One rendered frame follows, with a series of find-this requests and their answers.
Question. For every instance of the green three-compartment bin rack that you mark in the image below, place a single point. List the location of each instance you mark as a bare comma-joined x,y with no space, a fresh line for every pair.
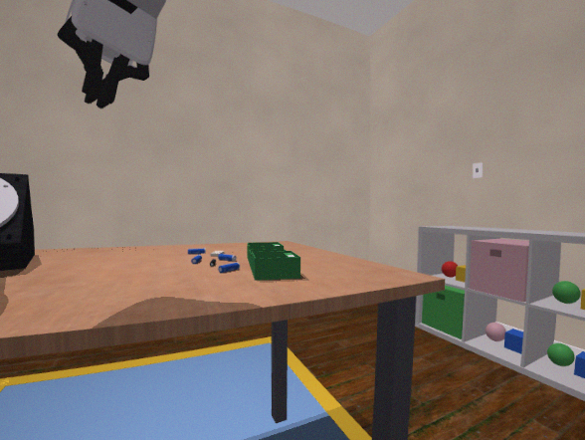
273,262

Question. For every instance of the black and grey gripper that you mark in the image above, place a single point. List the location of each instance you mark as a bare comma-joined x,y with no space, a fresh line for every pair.
108,32

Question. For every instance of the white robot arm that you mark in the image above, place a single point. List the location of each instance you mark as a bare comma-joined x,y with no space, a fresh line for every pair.
9,201

